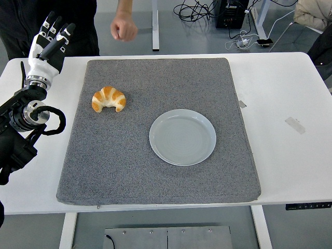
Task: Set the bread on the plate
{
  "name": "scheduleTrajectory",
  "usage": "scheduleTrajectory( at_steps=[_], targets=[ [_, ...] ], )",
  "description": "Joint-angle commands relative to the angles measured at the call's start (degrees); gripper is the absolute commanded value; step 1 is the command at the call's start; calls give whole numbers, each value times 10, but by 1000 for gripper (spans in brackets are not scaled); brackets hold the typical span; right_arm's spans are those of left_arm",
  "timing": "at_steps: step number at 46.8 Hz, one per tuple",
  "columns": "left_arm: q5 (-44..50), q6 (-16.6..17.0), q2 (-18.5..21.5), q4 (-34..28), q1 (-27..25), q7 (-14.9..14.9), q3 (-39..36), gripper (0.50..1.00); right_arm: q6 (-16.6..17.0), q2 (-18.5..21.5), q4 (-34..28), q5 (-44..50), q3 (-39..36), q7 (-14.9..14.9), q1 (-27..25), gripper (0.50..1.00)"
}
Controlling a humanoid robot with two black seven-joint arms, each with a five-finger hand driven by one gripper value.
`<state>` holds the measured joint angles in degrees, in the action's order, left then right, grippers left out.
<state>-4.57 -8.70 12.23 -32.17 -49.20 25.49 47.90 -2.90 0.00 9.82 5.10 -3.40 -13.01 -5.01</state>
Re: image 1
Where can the person's forearm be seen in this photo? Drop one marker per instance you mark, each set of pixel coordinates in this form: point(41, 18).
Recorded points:
point(124, 6)

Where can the person's hand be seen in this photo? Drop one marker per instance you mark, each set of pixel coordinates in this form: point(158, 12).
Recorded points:
point(124, 27)

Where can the silver chair leg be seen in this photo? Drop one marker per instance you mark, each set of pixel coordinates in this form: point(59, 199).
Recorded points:
point(281, 35)

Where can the black smartphone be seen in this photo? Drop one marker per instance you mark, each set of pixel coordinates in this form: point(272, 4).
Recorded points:
point(264, 42)

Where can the grey fabric mat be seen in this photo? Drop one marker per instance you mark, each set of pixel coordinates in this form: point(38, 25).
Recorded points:
point(155, 77)

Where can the black garment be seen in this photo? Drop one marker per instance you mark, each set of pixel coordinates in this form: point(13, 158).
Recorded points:
point(321, 57)

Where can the person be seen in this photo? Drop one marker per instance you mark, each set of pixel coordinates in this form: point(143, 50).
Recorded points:
point(23, 15)

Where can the beige padded jacket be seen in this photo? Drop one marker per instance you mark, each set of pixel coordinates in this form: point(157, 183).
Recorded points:
point(311, 13)

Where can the white angled table leg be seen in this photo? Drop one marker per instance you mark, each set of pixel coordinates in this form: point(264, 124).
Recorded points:
point(262, 20)

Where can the white background table leg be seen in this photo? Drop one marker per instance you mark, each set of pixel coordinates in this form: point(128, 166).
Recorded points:
point(155, 26)

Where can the small grey tape piece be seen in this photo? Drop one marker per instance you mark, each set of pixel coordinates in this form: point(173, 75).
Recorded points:
point(242, 103)

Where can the grey metal plate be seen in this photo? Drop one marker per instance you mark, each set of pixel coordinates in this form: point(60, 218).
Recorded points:
point(181, 238)

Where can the black computer tower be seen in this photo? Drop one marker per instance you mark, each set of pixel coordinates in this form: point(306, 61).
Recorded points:
point(230, 14)

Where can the large grey tape piece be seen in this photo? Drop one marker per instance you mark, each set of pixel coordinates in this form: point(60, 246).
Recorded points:
point(295, 125)

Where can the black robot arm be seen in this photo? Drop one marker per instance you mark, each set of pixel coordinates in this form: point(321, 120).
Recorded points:
point(18, 114)

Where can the round grey plate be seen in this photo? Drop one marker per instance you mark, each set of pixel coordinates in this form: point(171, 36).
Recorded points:
point(181, 138)

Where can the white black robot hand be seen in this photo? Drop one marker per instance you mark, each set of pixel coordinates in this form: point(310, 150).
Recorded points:
point(42, 66)

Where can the black table control panel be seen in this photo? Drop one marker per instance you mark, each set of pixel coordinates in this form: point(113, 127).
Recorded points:
point(308, 206)

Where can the golden croissant bread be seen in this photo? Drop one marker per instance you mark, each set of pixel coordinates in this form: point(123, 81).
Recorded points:
point(109, 97)

